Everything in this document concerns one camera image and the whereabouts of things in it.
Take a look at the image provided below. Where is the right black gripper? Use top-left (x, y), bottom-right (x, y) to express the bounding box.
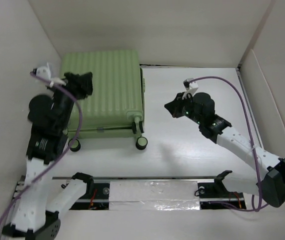
top-left (164, 91), bottom-right (203, 125)

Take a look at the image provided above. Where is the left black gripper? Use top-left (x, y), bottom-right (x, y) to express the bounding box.
top-left (48, 70), bottom-right (93, 129)

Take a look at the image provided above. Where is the green suitcase with blue lining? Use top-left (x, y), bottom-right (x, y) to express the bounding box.
top-left (60, 49), bottom-right (148, 152)

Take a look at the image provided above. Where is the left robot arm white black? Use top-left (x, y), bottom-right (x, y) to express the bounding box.
top-left (1, 69), bottom-right (94, 240)

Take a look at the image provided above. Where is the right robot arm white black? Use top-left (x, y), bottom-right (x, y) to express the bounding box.
top-left (164, 92), bottom-right (285, 208)

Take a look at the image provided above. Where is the silver tape strip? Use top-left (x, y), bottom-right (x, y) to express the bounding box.
top-left (108, 180), bottom-right (200, 211)

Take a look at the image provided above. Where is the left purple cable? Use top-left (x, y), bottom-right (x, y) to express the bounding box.
top-left (0, 72), bottom-right (84, 240)

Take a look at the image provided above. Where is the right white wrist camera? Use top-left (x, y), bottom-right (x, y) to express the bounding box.
top-left (182, 78), bottom-right (199, 100)

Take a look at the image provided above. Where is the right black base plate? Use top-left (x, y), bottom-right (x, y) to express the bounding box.
top-left (194, 182), bottom-right (247, 210)

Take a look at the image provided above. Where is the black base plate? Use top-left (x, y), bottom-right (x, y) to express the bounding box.
top-left (194, 182), bottom-right (247, 210)
top-left (70, 182), bottom-right (110, 211)

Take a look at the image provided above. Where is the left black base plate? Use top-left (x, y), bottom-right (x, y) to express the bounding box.
top-left (70, 182), bottom-right (110, 211)

